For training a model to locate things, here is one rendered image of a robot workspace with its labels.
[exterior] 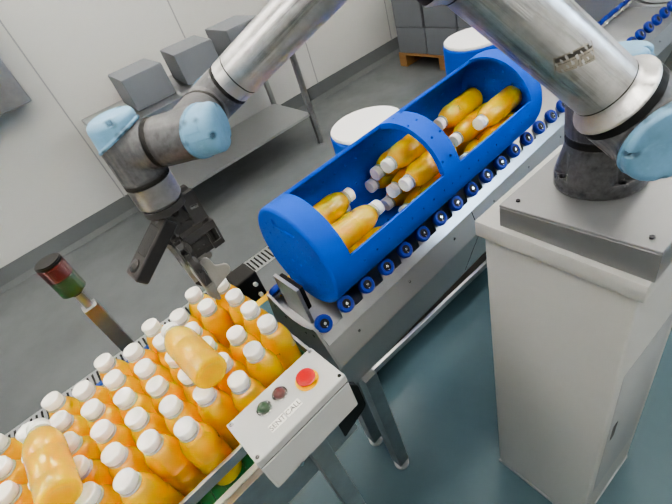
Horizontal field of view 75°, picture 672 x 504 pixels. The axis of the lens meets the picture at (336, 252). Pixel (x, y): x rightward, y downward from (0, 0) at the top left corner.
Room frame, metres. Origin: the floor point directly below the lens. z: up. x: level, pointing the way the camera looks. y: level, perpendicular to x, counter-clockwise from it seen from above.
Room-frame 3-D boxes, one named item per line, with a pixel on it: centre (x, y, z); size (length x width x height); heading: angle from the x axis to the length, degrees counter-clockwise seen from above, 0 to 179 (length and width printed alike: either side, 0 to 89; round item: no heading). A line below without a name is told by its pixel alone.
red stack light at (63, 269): (0.93, 0.65, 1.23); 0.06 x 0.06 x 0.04
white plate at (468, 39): (1.97, -0.93, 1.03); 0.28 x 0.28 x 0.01
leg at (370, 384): (0.78, 0.04, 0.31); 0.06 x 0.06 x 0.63; 30
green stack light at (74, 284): (0.93, 0.65, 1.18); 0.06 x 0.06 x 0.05
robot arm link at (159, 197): (0.68, 0.24, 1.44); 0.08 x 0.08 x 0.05
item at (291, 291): (0.81, 0.13, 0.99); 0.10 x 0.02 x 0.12; 30
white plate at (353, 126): (1.51, -0.27, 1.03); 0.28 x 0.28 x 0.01
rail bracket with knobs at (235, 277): (0.96, 0.27, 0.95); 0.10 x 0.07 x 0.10; 30
